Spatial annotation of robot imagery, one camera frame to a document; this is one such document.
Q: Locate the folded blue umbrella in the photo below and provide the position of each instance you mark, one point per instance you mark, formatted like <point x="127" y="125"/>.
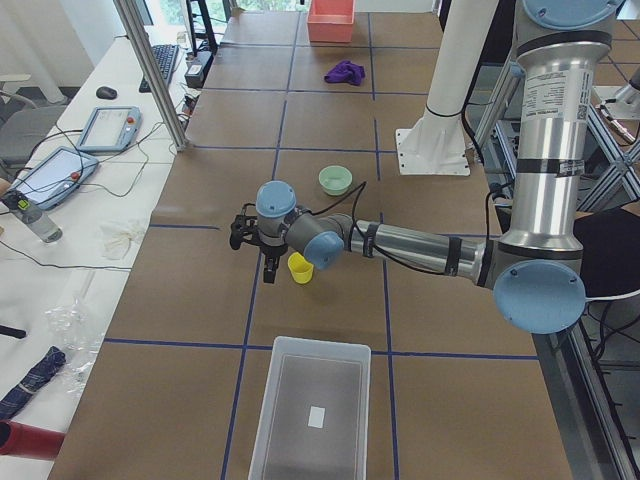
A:
<point x="35" y="379"/>

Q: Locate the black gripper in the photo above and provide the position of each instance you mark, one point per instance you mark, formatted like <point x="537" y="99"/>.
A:
<point x="273" y="250"/>

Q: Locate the red cylinder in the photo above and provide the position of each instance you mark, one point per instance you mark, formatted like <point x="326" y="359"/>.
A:
<point x="31" y="442"/>

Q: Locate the black keyboard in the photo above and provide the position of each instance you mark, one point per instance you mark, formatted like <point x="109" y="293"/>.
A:
<point x="166" y="56"/>

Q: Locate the crumpled clear plastic wrap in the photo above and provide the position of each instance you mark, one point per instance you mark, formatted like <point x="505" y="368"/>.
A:
<point x="78" y="332"/>

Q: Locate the crumpled white tissue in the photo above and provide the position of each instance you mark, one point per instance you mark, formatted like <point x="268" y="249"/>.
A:
<point x="117" y="237"/>

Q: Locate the pink plastic bin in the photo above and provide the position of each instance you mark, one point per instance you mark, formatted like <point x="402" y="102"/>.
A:
<point x="331" y="21"/>

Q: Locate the black computer mouse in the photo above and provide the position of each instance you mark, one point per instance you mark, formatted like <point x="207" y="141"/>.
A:
<point x="107" y="93"/>

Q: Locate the upper teach pendant tablet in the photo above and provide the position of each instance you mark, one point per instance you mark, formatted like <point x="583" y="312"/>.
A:
<point x="110" y="130"/>

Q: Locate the clear plastic bin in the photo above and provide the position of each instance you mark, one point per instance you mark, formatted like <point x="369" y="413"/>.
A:
<point x="314" y="416"/>

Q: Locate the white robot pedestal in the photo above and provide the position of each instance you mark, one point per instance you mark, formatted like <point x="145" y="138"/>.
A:
<point x="435" y="145"/>

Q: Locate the clear water bottle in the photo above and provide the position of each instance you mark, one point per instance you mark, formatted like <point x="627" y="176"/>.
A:
<point x="32" y="216"/>

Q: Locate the lower teach pendant tablet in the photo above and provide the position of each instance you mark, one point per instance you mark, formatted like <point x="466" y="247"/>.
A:
<point x="53" y="180"/>

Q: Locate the mint green bowl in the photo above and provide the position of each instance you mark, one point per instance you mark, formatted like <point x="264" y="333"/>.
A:
<point x="335" y="180"/>

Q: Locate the aluminium frame post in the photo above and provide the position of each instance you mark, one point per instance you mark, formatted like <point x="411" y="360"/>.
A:
<point x="135" y="31"/>

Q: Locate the purple cloth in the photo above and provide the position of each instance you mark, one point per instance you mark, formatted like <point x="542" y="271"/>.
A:
<point x="346" y="72"/>

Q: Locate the teach pendant tablet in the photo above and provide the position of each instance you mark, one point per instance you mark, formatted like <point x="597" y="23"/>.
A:
<point x="53" y="180"/>
<point x="110" y="130"/>

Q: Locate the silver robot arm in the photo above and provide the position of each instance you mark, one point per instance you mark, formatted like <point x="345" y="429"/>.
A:
<point x="533" y="268"/>

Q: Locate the yellow plastic cup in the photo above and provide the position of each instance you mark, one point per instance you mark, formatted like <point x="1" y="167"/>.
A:
<point x="300" y="269"/>

